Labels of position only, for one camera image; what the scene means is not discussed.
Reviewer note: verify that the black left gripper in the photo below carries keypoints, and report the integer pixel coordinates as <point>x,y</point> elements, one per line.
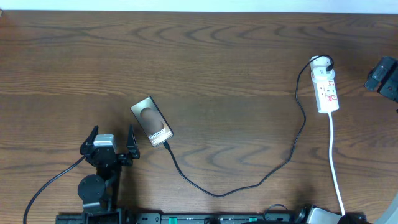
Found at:
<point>131,154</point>

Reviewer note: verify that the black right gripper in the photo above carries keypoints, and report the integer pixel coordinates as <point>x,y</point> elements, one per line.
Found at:
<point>388,88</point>

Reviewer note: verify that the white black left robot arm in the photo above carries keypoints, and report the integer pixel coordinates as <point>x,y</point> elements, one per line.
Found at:
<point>99,192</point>

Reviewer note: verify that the white usb charger plug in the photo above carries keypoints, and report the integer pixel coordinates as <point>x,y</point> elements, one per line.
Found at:
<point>322,68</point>

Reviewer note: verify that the white power strip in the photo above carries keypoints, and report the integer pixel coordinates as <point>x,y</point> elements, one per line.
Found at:
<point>326,96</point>

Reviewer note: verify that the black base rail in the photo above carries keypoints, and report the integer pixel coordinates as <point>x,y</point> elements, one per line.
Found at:
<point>153,218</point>

